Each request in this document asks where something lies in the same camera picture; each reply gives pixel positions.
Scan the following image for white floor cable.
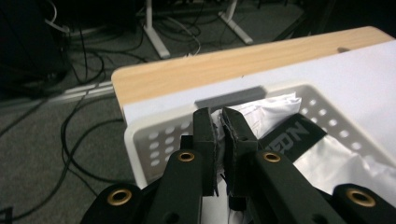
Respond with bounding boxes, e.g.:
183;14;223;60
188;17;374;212
163;14;203;58

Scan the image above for black floor cable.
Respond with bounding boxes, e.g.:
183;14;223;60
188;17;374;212
60;90;135;185

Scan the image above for black metal stand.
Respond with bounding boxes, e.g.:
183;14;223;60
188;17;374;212
273;0;338;43

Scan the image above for white metal stand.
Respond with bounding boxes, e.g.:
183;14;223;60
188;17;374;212
143;0;255;61

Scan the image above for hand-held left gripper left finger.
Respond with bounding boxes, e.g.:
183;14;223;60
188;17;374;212
181;106;219;198

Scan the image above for white perforated plastic basket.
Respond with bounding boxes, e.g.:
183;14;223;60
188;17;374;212
123;81;396;224

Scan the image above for grey floor cable cover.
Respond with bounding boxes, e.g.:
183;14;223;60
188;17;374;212
0;80;115;110

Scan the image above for white shorts with black waistband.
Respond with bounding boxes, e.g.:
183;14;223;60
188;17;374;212
210;91;396;224

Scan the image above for wooden table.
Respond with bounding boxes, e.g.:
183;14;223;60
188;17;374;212
110;25;395;117

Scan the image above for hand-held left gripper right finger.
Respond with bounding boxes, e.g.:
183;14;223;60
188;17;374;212
220;106;260;200

